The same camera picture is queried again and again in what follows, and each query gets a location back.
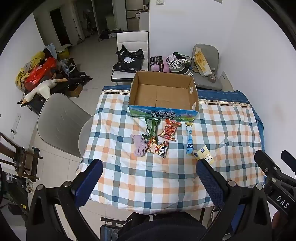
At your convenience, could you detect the white padded chair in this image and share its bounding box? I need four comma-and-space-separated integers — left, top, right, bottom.
111, 31, 149, 82

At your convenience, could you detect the light blue bag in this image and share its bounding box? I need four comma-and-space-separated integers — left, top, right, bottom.
45, 44, 57, 58

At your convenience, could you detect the white leaning board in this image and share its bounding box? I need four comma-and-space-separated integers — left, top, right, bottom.
218, 71, 234, 91

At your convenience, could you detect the yellow snack bag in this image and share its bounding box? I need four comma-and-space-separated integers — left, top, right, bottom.
192, 47, 212, 77

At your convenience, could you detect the plaid blanket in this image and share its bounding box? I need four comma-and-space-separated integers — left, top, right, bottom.
77, 86, 265, 215

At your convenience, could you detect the person's right hand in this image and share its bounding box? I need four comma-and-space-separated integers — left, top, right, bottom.
272, 212, 285, 230

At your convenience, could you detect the white goose plush toy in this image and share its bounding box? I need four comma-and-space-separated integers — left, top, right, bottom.
21, 78, 68, 105

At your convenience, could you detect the panda print snack packet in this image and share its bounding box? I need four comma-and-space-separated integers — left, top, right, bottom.
146, 137, 169, 159

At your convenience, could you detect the pink suitcase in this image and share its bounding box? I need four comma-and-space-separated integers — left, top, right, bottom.
149, 56, 170, 73

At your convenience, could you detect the black floor bag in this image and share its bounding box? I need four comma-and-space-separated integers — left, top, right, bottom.
99, 29, 122, 40

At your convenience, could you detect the red snack packet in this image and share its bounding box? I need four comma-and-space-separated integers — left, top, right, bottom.
158, 118, 182, 141

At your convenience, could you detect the black white patterned tote bag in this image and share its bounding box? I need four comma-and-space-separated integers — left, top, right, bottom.
166, 54, 194, 77

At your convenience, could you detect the grey shell chair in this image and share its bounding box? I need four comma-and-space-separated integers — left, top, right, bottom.
36, 93, 94, 158

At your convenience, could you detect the pile of dark bags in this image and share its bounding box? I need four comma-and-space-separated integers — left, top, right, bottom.
22, 58, 93, 115

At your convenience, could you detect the green snack packet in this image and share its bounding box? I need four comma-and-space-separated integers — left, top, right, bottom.
144, 117, 162, 142

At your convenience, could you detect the person's dark clothing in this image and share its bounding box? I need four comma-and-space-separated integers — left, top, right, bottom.
120, 212, 207, 241

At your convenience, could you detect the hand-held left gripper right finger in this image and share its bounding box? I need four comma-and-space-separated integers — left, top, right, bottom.
196, 158, 274, 241

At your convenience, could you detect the light blue tube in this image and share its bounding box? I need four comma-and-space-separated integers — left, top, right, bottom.
185, 123, 194, 155

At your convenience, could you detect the wooden chair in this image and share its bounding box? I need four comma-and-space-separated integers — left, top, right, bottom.
0, 132, 43, 182

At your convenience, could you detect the white cabinet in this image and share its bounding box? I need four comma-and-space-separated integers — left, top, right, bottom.
139, 11, 149, 32

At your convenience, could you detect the grey cushioned chair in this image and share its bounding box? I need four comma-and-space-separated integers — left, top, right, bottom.
188, 44, 223, 91

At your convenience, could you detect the red plastic bag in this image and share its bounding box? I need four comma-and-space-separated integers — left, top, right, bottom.
24, 57, 57, 90

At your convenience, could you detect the white wall plate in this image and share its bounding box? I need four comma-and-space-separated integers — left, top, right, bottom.
10, 113, 21, 133

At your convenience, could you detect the purple sock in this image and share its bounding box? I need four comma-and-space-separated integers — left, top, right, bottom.
130, 134, 148, 157

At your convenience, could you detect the dark clothes bundle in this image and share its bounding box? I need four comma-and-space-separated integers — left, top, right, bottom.
172, 52, 191, 61

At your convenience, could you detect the black plastic bag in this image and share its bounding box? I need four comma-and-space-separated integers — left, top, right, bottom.
112, 45, 145, 73

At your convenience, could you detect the yellow tissue packet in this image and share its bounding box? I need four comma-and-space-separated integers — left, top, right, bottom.
193, 146, 215, 165

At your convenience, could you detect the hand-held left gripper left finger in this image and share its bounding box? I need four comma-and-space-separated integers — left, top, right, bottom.
25, 159, 104, 241

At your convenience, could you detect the small brown cardboard box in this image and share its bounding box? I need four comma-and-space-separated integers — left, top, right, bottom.
67, 83, 84, 98

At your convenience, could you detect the yellow cloth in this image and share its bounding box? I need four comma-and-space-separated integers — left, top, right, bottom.
15, 51, 45, 87

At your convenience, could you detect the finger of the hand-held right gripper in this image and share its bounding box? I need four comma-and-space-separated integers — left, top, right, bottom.
281, 150, 296, 172
254, 150, 282, 179

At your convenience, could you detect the yellow bin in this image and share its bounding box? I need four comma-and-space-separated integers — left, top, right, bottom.
57, 45, 71, 61

